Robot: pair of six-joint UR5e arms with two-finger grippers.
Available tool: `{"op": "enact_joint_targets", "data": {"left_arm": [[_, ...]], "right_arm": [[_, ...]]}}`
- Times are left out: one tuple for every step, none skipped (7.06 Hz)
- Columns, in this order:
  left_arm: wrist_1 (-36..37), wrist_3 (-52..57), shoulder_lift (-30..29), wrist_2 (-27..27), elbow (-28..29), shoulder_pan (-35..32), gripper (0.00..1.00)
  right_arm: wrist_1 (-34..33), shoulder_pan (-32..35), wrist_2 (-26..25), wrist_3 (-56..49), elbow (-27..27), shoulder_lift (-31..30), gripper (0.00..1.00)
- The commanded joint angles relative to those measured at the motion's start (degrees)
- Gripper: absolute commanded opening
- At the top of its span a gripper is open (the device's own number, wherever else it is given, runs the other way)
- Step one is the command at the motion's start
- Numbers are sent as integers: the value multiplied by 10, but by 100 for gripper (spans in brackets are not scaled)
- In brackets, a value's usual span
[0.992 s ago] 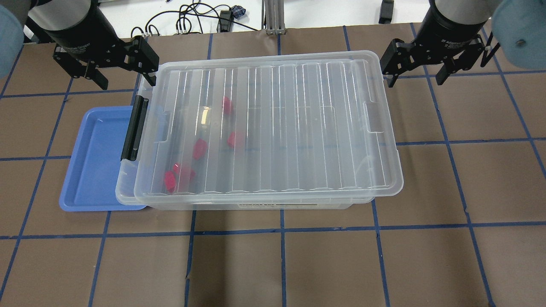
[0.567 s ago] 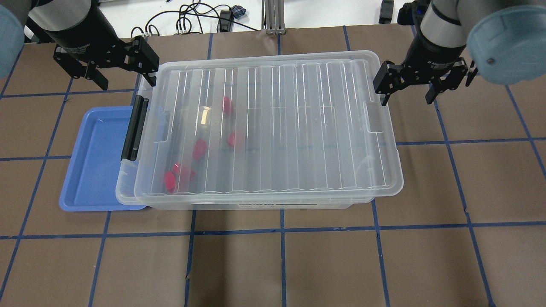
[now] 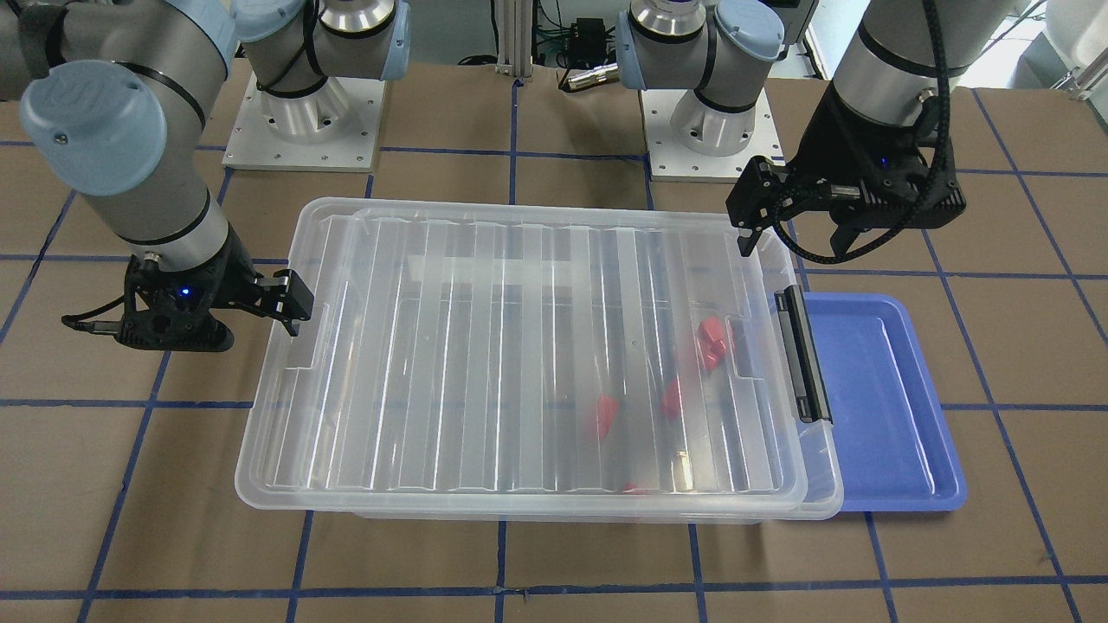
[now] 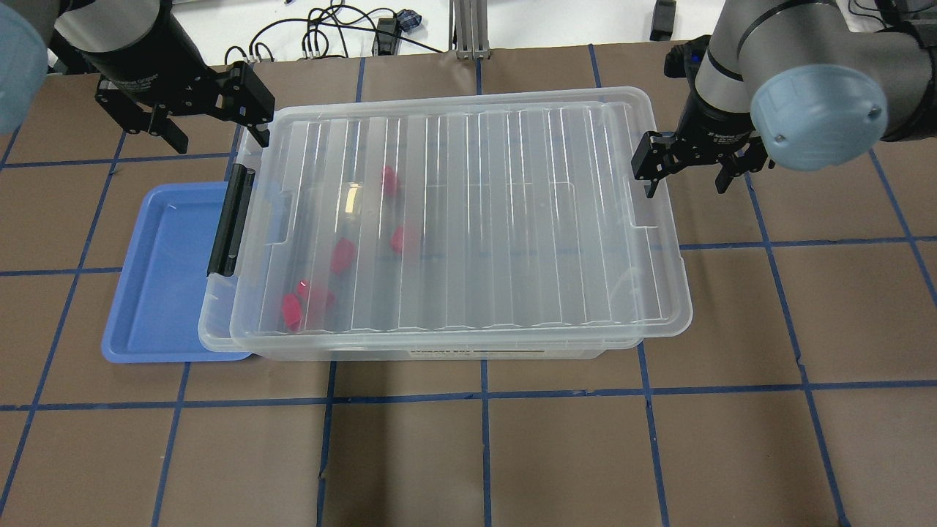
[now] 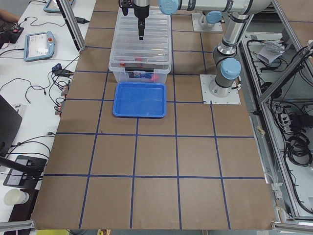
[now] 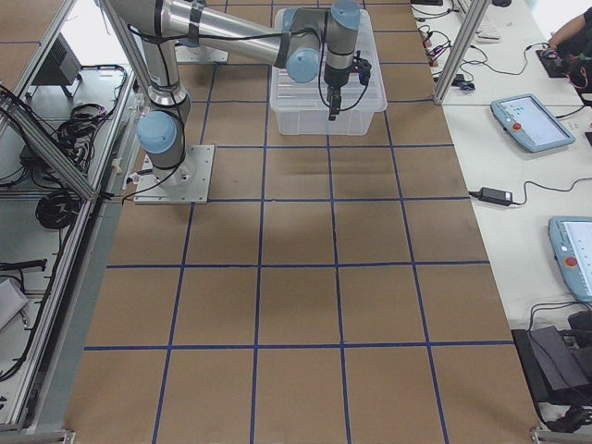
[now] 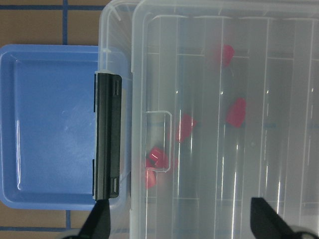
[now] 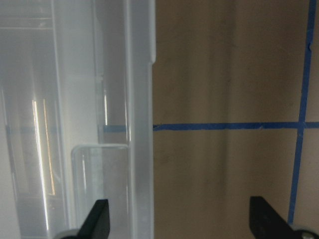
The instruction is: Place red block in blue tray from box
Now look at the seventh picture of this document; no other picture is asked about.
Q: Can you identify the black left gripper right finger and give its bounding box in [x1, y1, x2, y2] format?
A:
[250, 197, 295, 239]

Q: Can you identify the clear plastic storage box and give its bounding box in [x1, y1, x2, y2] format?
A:
[98, 0, 319, 239]

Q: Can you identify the black box latch handle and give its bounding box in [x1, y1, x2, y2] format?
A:
[93, 73, 122, 201]

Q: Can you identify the red block bottom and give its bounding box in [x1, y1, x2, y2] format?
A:
[145, 170, 157, 189]

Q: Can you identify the red block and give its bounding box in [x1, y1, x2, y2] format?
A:
[175, 114, 197, 143]
[214, 44, 235, 67]
[146, 147, 170, 170]
[145, 170, 157, 189]
[226, 98, 246, 128]

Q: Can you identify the clear plastic box lid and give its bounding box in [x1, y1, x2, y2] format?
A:
[129, 0, 319, 239]

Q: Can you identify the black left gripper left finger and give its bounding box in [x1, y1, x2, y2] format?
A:
[79, 199, 111, 239]

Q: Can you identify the blue plastic tray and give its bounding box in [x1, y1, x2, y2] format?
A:
[0, 44, 98, 210]

